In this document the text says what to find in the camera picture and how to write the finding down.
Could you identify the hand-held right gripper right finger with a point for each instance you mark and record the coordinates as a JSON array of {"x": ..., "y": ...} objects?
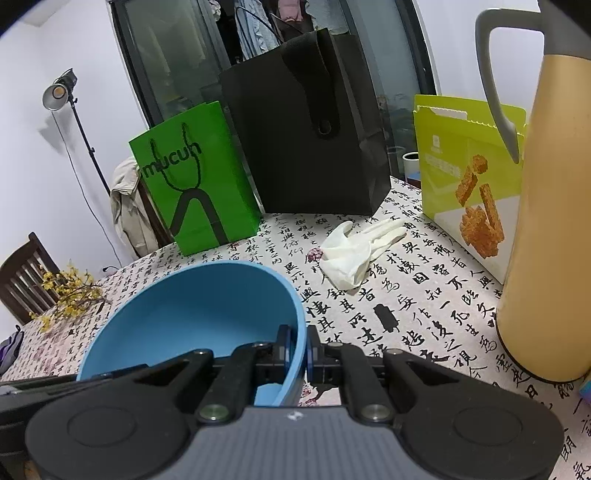
[{"x": 313, "y": 355}]

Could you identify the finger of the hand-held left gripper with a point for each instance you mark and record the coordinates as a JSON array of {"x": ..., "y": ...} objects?
[{"x": 115, "y": 373}]

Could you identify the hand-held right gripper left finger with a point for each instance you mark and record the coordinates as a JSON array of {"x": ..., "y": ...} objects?
[{"x": 282, "y": 350}]

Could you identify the blue bowl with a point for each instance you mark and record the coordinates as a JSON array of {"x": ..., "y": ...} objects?
[{"x": 184, "y": 314}]

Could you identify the purple grey cloth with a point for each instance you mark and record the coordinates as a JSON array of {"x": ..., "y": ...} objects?
[{"x": 10, "y": 350}]

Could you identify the yellow flower branch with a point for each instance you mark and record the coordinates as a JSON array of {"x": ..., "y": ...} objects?
[{"x": 69, "y": 286}]

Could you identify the white glove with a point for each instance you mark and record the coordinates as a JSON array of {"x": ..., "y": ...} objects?
[{"x": 346, "y": 258}]

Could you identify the calligraphy printed tablecloth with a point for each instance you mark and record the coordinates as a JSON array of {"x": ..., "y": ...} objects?
[{"x": 415, "y": 300}]

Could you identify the dark wooden chair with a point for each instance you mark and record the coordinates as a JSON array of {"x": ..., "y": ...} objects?
[{"x": 23, "y": 277}]

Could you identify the wooden chair under jacket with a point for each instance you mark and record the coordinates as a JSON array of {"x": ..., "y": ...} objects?
[{"x": 154, "y": 217}]

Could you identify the chair with beige jacket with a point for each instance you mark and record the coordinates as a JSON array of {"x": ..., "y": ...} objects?
[{"x": 129, "y": 212}]

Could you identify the green paper bag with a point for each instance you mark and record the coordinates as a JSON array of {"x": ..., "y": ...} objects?
[{"x": 231, "y": 194}]

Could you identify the black paper bag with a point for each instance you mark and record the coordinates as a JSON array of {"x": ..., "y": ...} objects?
[{"x": 286, "y": 175}]

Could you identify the yellow-green snack box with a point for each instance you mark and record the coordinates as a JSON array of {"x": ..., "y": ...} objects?
[{"x": 438, "y": 184}]

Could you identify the white cup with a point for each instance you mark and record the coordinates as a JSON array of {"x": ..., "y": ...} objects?
[{"x": 410, "y": 166}]

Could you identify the yellow thermos jug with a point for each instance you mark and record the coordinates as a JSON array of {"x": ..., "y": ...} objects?
[{"x": 549, "y": 230}]

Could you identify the purple tissue pack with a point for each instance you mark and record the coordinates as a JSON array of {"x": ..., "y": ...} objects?
[{"x": 586, "y": 390}]

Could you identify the studio lamp on stand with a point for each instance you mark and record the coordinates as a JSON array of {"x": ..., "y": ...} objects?
[{"x": 55, "y": 94}]

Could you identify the dark framed glass door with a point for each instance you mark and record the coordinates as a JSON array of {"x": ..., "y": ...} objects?
[{"x": 175, "y": 60}]

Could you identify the hanging blue shirt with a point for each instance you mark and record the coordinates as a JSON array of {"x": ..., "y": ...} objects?
[{"x": 258, "y": 32}]

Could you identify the hanging white garment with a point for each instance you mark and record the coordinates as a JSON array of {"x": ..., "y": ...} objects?
[{"x": 323, "y": 11}]

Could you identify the hanging pink garment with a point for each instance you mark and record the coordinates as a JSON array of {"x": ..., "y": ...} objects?
[{"x": 291, "y": 9}]

